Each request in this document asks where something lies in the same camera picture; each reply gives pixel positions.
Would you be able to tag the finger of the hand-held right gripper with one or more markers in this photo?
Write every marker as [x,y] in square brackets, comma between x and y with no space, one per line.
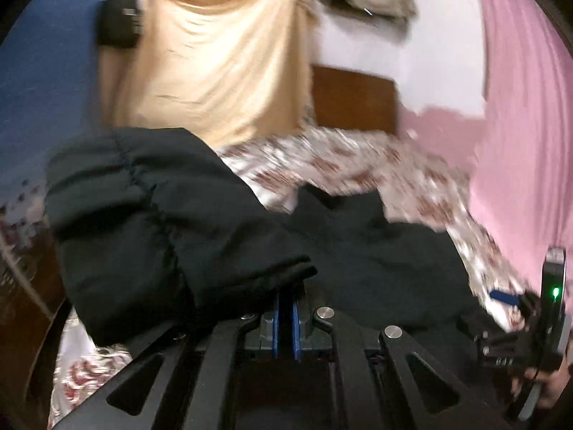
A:
[474,327]
[503,297]

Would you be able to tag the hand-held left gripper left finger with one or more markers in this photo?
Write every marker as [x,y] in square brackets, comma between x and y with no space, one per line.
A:
[277,322]

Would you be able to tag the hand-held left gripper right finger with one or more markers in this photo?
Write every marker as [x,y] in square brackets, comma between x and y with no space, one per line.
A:
[296,327]

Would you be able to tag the black garment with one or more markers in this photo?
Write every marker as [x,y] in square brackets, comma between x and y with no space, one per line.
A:
[179,215]

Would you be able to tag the person's right hand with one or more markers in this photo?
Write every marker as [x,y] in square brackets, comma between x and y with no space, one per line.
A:
[550,385]

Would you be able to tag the floral satin bedspread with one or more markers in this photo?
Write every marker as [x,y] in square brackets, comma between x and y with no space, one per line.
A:
[358,161]

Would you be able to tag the pink curtain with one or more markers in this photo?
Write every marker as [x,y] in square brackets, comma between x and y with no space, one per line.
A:
[528,121]

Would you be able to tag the brown wooden headboard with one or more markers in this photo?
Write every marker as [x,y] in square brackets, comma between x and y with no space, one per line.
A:
[353,98]

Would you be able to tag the brown wooden furniture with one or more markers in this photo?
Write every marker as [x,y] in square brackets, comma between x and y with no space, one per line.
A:
[22,300]

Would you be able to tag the beige hanging cloth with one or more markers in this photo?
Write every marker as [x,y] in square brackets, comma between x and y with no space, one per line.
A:
[224,62]

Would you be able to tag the blue printed cloth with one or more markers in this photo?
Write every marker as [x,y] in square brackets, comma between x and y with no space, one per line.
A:
[40,112]

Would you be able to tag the black hanging bag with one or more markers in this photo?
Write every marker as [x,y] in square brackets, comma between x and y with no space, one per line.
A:
[118,22]

